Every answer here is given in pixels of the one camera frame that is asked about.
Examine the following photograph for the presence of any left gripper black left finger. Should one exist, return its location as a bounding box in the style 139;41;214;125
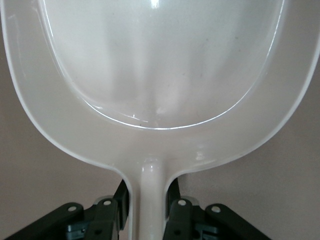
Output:
0;178;130;240

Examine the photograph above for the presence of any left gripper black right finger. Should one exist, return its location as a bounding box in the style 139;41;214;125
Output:
162;176;273;240

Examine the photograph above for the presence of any beige plastic dustpan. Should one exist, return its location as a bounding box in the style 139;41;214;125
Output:
0;0;320;240

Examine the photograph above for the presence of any brown table cover sheet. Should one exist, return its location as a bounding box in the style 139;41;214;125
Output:
0;42;320;240

